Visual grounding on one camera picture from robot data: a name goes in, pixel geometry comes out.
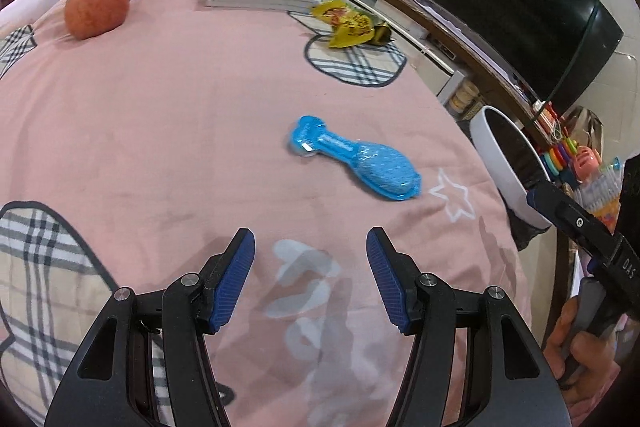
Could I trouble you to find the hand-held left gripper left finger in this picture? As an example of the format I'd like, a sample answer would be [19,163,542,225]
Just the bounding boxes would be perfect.
[44,228,257,427]

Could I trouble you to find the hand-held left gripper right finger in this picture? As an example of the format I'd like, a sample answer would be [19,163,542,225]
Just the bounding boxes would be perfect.
[366,227,573,427]

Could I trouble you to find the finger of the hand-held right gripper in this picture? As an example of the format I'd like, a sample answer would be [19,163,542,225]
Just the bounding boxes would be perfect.
[526,181,625,274]

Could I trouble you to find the white trash bin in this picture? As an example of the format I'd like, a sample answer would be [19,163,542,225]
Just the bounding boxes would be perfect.
[470,105,553,230]

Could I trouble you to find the blue spoon-shaped package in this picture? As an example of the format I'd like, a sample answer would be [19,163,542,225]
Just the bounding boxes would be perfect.
[291,115,422,202]

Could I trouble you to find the person's right hand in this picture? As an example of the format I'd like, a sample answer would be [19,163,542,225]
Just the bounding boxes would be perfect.
[544,294,621,408]

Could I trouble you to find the pink plastic toy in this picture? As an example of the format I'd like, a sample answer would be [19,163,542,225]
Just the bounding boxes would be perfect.
[572,146,601,185]

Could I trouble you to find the black bin liner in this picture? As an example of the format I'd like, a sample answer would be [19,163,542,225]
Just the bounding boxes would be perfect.
[487,112,557,253]

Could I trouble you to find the beige stacked discs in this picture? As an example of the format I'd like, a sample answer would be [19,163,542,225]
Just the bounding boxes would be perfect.
[449,82,482,118]

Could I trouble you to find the pink printed blanket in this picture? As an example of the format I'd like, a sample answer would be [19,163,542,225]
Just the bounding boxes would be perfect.
[0,0,531,427]

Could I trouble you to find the white television cabinet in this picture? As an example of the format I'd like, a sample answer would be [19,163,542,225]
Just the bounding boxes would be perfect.
[300,0,566,142]

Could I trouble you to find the green gold snack wrapper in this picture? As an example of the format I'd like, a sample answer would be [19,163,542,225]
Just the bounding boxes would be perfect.
[372,22,396,46]

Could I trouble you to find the yellow snack wrapper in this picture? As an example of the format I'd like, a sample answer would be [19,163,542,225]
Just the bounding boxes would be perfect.
[311,0,376,50]

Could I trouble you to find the orange apple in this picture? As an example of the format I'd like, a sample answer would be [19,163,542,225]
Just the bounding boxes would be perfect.
[64,0,131,40]

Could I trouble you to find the pink pillow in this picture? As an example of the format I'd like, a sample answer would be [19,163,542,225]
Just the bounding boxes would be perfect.
[0,0,68,38]

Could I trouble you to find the colourful ring toy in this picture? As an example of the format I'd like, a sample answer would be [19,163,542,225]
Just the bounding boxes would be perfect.
[537,139,576,178]

